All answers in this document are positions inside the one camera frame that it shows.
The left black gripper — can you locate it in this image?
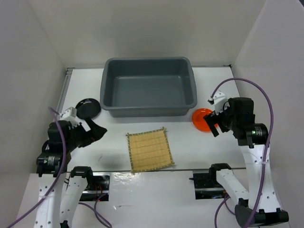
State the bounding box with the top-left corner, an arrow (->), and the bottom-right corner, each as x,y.
66,115 -> 107,150

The orange plastic plate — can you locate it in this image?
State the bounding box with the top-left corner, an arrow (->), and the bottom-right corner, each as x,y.
191,108 -> 212,133

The square bamboo mat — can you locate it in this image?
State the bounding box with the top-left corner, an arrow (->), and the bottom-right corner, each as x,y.
126,127 -> 174,173

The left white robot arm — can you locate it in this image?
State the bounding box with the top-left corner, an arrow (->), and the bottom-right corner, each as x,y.
34,118 -> 107,228

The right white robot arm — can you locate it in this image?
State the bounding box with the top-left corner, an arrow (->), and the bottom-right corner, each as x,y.
204,94 -> 289,228

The grey plastic bin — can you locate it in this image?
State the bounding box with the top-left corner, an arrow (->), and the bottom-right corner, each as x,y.
100,57 -> 197,118

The black round plate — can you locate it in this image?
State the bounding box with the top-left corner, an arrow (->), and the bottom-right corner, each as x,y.
76,98 -> 101,120

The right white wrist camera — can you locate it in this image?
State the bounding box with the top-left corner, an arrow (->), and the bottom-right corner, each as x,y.
208,90 -> 228,115

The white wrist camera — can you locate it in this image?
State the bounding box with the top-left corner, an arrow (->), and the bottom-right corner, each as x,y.
208,90 -> 228,115
59,107 -> 77,124

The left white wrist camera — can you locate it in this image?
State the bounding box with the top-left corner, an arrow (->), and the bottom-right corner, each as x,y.
59,107 -> 77,124

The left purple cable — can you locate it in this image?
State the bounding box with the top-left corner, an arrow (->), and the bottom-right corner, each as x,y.
6,106 -> 113,228

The purple cable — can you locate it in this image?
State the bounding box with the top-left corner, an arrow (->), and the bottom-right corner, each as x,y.
6,106 -> 113,228
211,77 -> 275,228

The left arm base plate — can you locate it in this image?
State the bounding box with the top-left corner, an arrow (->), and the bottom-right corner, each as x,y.
64,172 -> 111,201

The aluminium table edge rail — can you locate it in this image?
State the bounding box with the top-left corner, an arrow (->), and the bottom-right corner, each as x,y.
56,67 -> 74,113

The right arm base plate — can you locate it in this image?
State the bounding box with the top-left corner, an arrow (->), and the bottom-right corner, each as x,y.
189,170 -> 226,200

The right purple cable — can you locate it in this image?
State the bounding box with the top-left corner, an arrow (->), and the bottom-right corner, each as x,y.
211,77 -> 275,228

